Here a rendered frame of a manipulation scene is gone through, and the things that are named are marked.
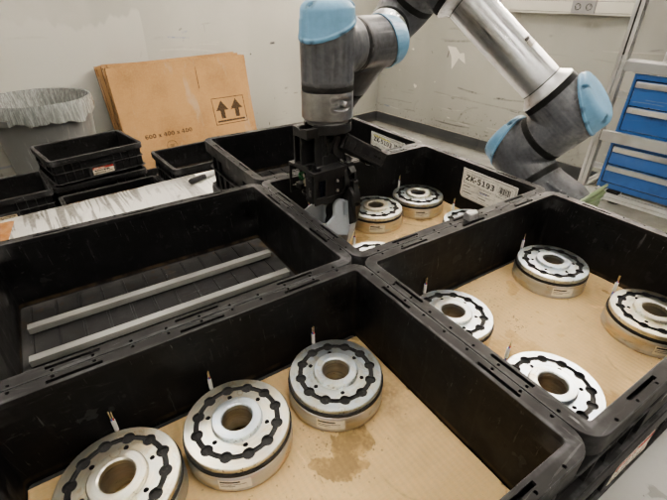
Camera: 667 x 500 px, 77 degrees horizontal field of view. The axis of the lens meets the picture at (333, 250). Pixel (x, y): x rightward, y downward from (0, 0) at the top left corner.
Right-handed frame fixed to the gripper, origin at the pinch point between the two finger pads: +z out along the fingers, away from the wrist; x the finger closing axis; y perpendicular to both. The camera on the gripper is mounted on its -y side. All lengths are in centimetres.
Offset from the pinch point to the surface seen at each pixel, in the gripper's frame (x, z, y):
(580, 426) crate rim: 46.1, -7.8, 12.6
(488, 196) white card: 10.6, -3.0, -28.1
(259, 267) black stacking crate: -2.1, 2.3, 14.7
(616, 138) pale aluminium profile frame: -27, 26, -197
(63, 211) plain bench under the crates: -76, 15, 35
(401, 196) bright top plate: -2.8, -0.8, -18.6
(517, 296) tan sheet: 28.2, 2.2, -11.7
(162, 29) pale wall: -287, -13, -69
